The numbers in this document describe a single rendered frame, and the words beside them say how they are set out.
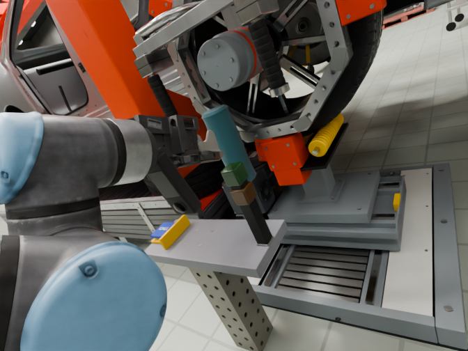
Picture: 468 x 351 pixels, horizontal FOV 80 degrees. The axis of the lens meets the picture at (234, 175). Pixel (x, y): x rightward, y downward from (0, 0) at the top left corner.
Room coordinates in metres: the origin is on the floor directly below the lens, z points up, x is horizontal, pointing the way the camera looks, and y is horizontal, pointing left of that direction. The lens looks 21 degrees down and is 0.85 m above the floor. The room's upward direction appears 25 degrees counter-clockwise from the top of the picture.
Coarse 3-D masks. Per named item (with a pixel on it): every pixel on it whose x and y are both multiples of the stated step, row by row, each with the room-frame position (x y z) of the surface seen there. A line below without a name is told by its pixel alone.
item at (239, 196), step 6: (246, 186) 0.55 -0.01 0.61; (252, 186) 0.56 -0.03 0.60; (234, 192) 0.55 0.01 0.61; (240, 192) 0.54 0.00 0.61; (246, 192) 0.54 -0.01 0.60; (252, 192) 0.55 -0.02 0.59; (234, 198) 0.55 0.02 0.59; (240, 198) 0.54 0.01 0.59; (246, 198) 0.53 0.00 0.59; (252, 198) 0.54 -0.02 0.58; (240, 204) 0.55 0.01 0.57; (246, 204) 0.54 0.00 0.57
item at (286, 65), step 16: (304, 0) 0.83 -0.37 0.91; (288, 16) 0.87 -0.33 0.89; (192, 32) 1.07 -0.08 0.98; (208, 32) 1.13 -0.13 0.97; (272, 32) 0.95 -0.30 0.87; (192, 48) 1.09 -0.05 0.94; (288, 64) 0.90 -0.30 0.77; (256, 80) 0.98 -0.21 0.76; (304, 80) 0.88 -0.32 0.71; (224, 96) 1.09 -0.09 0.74; (240, 96) 1.13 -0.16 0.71; (256, 96) 1.00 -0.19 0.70; (304, 96) 1.08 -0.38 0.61; (240, 112) 1.04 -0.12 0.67; (256, 112) 1.04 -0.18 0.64; (272, 112) 1.02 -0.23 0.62; (288, 112) 0.93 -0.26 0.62
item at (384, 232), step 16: (400, 176) 0.97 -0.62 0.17; (384, 192) 0.93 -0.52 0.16; (400, 192) 0.87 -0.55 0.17; (384, 208) 0.86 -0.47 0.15; (400, 208) 0.81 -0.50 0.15; (288, 224) 1.01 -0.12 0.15; (304, 224) 0.96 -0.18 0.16; (320, 224) 0.92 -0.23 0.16; (336, 224) 0.87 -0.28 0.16; (352, 224) 0.83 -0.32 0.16; (368, 224) 0.80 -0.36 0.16; (384, 224) 0.76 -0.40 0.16; (400, 224) 0.77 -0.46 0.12; (288, 240) 0.97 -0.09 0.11; (304, 240) 0.92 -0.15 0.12; (320, 240) 0.87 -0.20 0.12; (336, 240) 0.83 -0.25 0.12; (352, 240) 0.79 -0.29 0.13; (368, 240) 0.76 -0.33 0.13; (384, 240) 0.72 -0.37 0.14; (400, 240) 0.73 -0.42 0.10
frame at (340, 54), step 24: (192, 0) 0.99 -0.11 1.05; (336, 24) 0.69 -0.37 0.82; (168, 48) 1.04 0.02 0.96; (336, 48) 0.70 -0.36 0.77; (192, 72) 1.06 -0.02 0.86; (336, 72) 0.71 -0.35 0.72; (192, 96) 1.04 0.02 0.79; (312, 96) 0.77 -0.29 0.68; (240, 120) 0.99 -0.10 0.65; (288, 120) 0.84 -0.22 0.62; (312, 120) 0.78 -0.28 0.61
